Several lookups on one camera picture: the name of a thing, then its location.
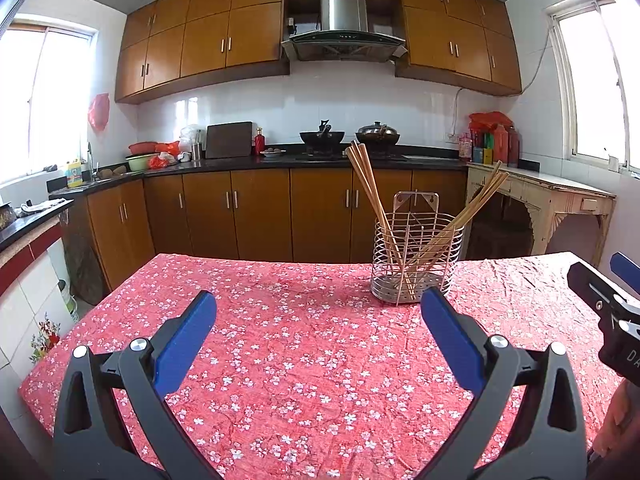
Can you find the white plastic bag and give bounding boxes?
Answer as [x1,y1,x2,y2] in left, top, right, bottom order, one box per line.
[179,124,206,151]

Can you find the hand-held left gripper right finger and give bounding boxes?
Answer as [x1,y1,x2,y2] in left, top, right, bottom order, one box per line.
[417,287,588,480]

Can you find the open black wok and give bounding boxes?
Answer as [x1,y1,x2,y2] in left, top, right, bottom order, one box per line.
[299,120,347,147]

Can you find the wooden wall cabinets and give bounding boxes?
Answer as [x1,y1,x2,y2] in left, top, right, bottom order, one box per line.
[115,0,523,106]

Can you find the green basin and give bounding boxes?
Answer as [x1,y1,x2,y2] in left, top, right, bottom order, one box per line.
[125,153,158,172]

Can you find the wall power cable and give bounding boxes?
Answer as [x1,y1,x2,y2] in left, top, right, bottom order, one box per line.
[452,35,551,138]

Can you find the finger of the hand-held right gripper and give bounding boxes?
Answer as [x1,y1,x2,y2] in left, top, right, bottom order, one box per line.
[610,252,640,287]
[567,261,626,322]

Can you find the metal wire utensil holder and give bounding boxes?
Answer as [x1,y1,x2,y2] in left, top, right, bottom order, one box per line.
[370,191,465,307]

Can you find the wooden base cabinets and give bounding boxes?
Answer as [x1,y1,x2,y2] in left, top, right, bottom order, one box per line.
[87,167,468,291]

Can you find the black gas stove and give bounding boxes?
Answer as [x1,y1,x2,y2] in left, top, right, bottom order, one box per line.
[295,147,408,162]

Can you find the person's right hand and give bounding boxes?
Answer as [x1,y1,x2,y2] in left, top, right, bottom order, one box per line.
[590,381,640,466]

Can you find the dark sack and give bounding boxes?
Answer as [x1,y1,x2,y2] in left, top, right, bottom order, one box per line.
[62,225,108,306]

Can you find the red floral tablecloth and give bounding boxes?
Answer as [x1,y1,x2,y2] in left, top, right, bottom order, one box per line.
[17,252,640,480]

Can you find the lidded dark wok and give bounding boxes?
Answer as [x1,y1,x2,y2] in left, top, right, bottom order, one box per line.
[355,121,401,146]

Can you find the dark cutting board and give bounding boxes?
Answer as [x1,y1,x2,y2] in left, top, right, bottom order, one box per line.
[205,121,254,159]

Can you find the steel range hood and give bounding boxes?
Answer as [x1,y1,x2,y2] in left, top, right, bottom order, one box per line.
[280,0,408,63]

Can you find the orange red thermos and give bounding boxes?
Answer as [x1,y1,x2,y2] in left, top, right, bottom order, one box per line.
[492,124,508,167]

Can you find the grey rag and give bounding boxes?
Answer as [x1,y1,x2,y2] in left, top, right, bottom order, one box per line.
[20,199,68,217]

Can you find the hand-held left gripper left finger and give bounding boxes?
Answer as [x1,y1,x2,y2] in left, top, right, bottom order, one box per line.
[52,290,223,480]

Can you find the cream wooden side table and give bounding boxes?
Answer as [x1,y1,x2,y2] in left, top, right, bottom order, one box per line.
[465,162,617,266]

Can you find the sliding glass window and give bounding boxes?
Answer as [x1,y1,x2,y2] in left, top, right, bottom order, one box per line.
[0,20,98,186]
[545,0,640,171]

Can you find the black kitchen countertop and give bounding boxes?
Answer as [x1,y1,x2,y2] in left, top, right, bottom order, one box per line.
[0,145,468,251]

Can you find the red plastic bag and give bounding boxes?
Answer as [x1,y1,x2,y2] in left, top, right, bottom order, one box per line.
[147,141,181,170]
[88,93,111,132]
[469,111,515,133]

